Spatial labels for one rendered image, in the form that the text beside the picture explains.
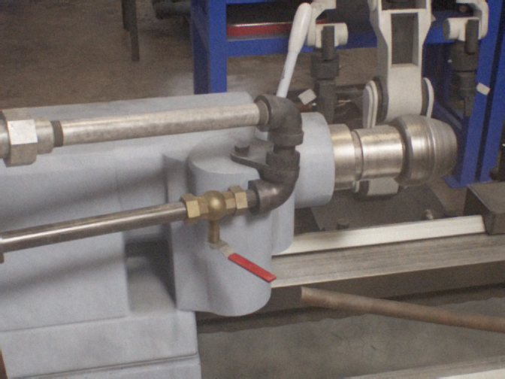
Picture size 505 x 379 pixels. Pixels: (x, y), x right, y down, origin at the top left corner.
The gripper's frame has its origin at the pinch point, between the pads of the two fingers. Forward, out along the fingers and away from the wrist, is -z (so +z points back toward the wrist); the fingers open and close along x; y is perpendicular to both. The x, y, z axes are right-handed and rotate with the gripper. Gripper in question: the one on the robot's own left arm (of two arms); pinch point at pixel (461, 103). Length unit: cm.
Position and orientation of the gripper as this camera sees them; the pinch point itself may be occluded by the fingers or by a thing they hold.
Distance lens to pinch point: 251.7
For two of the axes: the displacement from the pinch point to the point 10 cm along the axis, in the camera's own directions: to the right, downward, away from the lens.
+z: -0.3, -9.5, -3.1
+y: 9.9, -0.7, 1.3
